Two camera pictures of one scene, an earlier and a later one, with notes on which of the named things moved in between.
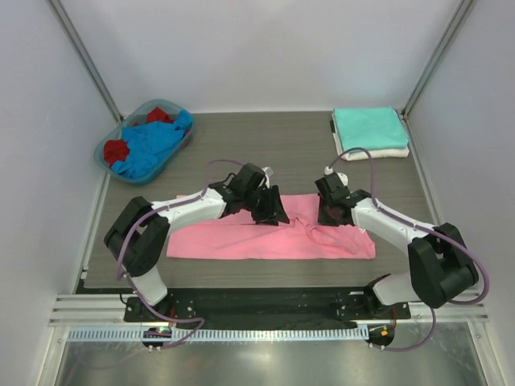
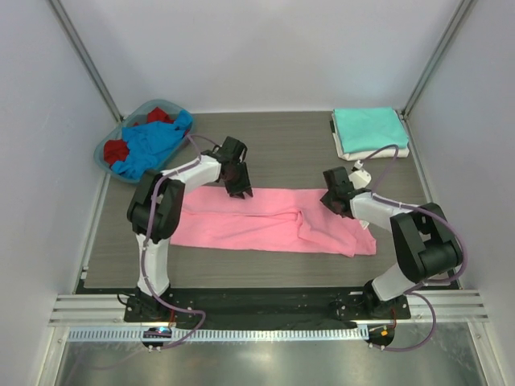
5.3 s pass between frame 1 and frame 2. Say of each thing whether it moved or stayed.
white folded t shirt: stayed
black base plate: stayed
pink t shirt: moved
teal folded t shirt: stayed
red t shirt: stayed
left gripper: moved
